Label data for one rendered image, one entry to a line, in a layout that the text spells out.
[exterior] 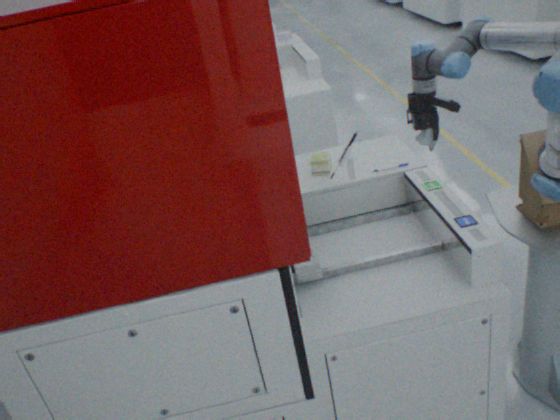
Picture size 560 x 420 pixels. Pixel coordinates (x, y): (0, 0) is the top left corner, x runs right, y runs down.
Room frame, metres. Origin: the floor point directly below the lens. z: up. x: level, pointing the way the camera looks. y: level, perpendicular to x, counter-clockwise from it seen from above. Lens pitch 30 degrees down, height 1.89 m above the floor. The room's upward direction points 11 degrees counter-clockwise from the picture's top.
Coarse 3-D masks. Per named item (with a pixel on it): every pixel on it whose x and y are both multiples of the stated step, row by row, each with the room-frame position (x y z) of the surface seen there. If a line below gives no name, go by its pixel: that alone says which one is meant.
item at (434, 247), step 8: (408, 248) 1.47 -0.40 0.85; (416, 248) 1.46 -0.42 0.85; (424, 248) 1.46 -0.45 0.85; (432, 248) 1.46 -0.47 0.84; (440, 248) 1.46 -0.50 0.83; (376, 256) 1.46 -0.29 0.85; (384, 256) 1.45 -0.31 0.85; (392, 256) 1.45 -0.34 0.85; (400, 256) 1.45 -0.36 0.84; (408, 256) 1.45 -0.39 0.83; (416, 256) 1.45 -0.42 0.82; (344, 264) 1.45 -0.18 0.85; (352, 264) 1.44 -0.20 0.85; (360, 264) 1.44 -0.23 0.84; (368, 264) 1.44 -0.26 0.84; (376, 264) 1.45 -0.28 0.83; (384, 264) 1.45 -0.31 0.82; (328, 272) 1.44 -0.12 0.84; (336, 272) 1.44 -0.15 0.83; (344, 272) 1.44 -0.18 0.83; (296, 280) 1.43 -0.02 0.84; (312, 280) 1.43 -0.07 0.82
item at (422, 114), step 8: (408, 96) 1.66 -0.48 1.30; (416, 96) 1.63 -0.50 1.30; (424, 96) 1.62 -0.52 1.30; (432, 96) 1.62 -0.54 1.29; (408, 104) 1.66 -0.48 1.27; (416, 104) 1.63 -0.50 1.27; (424, 104) 1.64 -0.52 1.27; (408, 112) 1.68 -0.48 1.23; (416, 112) 1.63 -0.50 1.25; (424, 112) 1.62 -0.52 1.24; (432, 112) 1.63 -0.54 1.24; (408, 120) 1.68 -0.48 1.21; (416, 120) 1.62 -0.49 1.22; (424, 120) 1.62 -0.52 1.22; (432, 120) 1.62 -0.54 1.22; (416, 128) 1.61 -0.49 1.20; (424, 128) 1.62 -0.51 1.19
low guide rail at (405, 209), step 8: (392, 208) 1.74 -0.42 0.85; (400, 208) 1.73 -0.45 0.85; (408, 208) 1.73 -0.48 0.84; (360, 216) 1.73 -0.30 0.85; (368, 216) 1.72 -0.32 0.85; (376, 216) 1.72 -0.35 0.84; (384, 216) 1.72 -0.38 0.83; (392, 216) 1.72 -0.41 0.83; (320, 224) 1.73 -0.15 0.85; (328, 224) 1.71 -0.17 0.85; (336, 224) 1.71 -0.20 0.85; (344, 224) 1.71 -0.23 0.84; (352, 224) 1.72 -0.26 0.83; (360, 224) 1.72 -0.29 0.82; (312, 232) 1.71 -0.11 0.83; (320, 232) 1.71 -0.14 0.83
